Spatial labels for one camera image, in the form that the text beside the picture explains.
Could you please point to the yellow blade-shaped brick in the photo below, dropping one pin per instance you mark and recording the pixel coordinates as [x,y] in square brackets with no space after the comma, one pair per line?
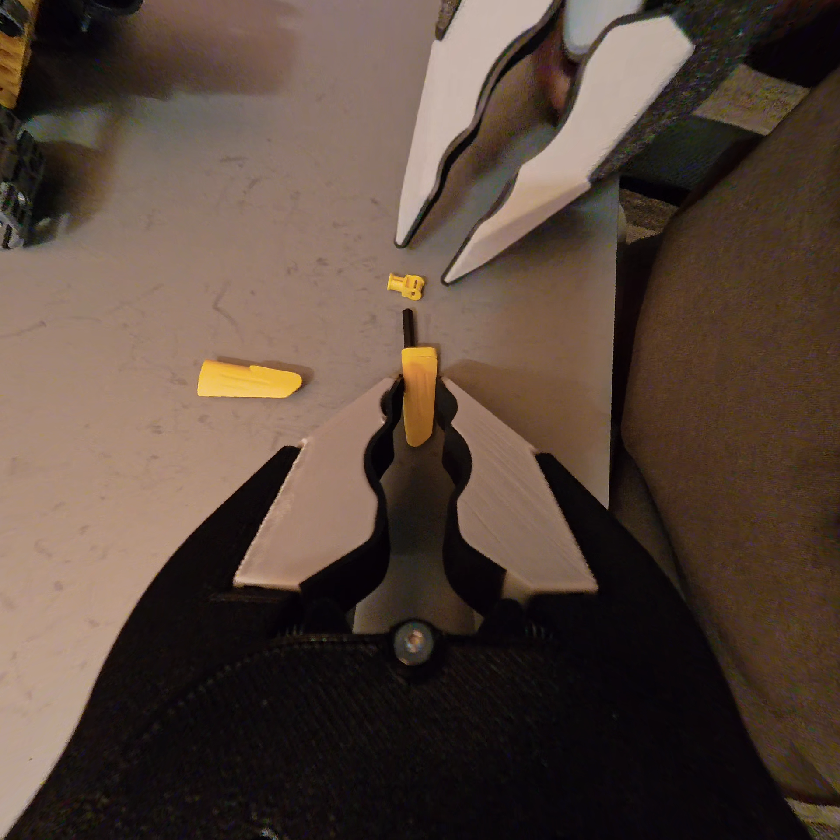
[418,394]
[249,379]

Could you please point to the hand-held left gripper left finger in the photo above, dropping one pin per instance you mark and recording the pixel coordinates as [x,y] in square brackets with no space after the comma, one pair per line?
[315,512]

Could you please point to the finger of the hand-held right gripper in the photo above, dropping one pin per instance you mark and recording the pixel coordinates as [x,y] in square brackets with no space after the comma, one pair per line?
[459,85]
[623,92]

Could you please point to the yellow black toy tracked vehicle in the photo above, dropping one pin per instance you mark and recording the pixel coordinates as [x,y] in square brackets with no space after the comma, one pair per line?
[19,131]

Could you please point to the black toy axle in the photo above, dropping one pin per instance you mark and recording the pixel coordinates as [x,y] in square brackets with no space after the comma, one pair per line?
[407,328]

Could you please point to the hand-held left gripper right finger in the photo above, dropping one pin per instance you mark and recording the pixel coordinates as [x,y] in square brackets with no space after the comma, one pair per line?
[525,512]

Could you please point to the person's right hand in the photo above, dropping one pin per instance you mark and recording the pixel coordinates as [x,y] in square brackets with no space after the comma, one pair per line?
[558,79]

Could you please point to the small yellow connector brick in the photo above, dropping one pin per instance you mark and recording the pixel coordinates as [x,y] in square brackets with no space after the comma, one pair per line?
[407,285]

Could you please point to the person's right forearm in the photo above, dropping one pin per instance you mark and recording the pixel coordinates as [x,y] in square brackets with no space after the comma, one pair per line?
[794,16]

